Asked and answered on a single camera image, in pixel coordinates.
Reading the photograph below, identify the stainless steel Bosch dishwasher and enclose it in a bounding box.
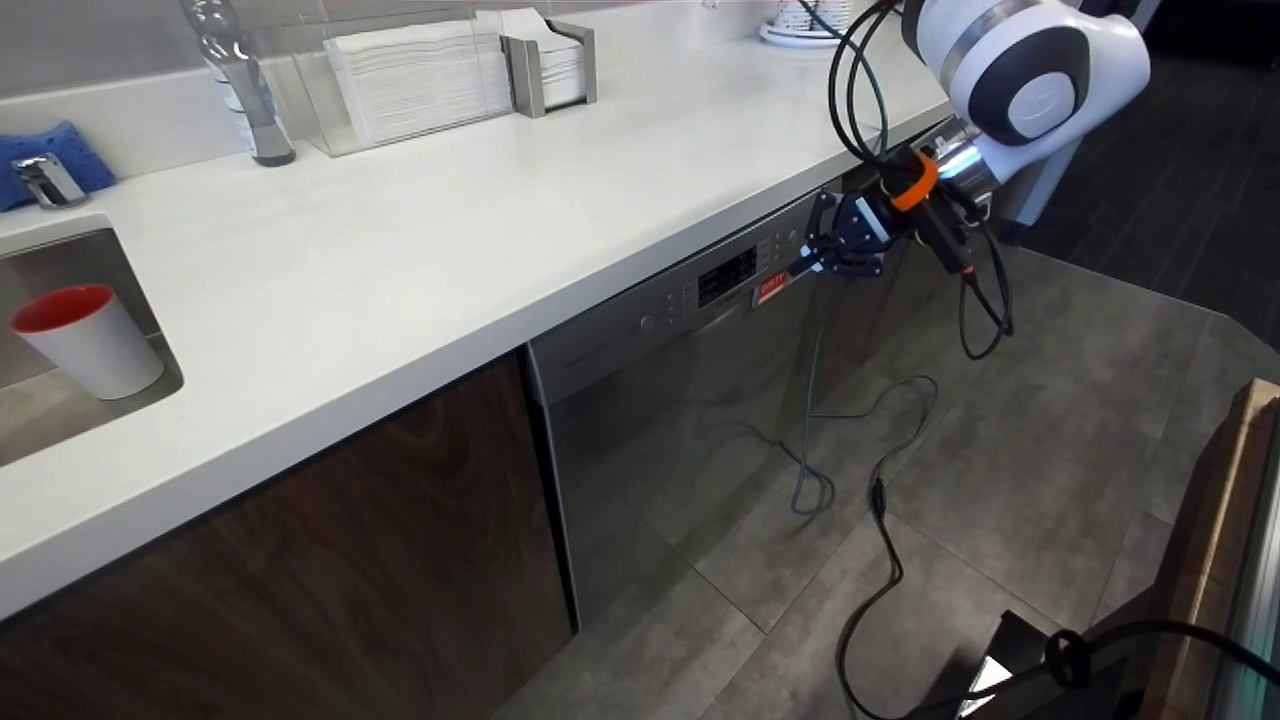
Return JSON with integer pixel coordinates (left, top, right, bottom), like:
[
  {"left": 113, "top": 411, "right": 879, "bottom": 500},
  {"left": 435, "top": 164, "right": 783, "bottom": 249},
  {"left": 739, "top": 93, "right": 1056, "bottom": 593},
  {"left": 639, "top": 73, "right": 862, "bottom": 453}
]
[{"left": 529, "top": 194, "right": 815, "bottom": 632}]

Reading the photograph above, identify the recessed kitchen sink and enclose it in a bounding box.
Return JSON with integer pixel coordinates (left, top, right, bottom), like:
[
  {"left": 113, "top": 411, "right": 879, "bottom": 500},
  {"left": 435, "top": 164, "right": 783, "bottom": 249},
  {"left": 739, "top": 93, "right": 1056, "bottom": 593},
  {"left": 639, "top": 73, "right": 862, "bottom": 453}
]
[{"left": 0, "top": 224, "right": 183, "bottom": 462}]

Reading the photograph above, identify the blue cloth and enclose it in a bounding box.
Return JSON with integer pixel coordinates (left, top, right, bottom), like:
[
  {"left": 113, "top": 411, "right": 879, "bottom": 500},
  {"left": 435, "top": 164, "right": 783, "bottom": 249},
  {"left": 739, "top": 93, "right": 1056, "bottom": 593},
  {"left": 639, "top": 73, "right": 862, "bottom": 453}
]
[{"left": 0, "top": 123, "right": 118, "bottom": 212}]

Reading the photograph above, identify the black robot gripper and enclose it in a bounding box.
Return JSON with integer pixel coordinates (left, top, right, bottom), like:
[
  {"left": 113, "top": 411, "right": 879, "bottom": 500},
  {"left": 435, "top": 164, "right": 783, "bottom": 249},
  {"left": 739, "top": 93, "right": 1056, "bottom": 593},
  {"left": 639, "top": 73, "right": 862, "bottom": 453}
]
[{"left": 787, "top": 193, "right": 897, "bottom": 275}]

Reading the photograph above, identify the white cup with red rim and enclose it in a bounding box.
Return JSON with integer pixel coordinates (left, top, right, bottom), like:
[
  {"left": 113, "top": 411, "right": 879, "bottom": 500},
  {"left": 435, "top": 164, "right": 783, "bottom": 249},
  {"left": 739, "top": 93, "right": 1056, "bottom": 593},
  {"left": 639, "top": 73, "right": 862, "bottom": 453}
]
[{"left": 14, "top": 283, "right": 164, "bottom": 401}]

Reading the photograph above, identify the robot arm with orange ring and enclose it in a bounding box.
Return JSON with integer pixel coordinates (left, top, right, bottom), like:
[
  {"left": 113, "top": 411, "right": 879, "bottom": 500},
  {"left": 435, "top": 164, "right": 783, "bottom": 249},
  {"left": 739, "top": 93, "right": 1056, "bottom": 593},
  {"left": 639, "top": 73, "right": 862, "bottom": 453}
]
[{"left": 884, "top": 0, "right": 1154, "bottom": 275}]

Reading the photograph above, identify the black cable on floor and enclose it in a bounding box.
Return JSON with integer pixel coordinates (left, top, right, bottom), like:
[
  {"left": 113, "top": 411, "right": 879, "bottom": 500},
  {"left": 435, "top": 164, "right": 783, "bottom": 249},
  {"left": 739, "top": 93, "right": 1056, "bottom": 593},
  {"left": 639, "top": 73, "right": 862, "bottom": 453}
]
[{"left": 831, "top": 472, "right": 1280, "bottom": 720}]

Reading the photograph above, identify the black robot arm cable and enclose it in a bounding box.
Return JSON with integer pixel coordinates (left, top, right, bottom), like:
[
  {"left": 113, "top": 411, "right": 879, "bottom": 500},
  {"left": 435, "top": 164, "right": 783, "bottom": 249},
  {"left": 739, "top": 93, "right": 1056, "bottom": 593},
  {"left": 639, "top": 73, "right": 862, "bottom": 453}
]
[{"left": 823, "top": 0, "right": 1021, "bottom": 363}]

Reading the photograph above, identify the chrome sink faucet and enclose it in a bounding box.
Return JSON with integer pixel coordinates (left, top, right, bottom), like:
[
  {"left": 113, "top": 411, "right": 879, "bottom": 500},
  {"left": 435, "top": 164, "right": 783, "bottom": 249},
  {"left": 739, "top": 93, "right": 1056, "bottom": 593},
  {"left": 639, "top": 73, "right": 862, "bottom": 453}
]
[{"left": 181, "top": 0, "right": 296, "bottom": 167}]

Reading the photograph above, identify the red sticker on dishwasher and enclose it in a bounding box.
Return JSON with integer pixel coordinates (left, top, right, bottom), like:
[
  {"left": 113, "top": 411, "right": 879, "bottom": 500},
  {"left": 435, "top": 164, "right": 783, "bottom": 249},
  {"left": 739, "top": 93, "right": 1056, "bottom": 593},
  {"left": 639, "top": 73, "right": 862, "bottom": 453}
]
[{"left": 754, "top": 270, "right": 794, "bottom": 306}]

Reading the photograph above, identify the dark wood double-door cabinet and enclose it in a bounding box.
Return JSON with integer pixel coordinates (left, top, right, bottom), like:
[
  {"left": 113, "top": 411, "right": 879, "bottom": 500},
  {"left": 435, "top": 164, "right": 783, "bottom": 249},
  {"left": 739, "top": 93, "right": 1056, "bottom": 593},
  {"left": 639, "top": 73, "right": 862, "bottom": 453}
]
[{"left": 0, "top": 357, "right": 571, "bottom": 720}]

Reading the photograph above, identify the wooden framed cart edge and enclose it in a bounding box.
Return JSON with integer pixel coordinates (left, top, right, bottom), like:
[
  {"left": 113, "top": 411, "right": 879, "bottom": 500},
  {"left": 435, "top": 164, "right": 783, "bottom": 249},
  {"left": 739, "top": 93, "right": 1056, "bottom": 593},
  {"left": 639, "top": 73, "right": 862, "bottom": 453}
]
[{"left": 1139, "top": 378, "right": 1280, "bottom": 720}]

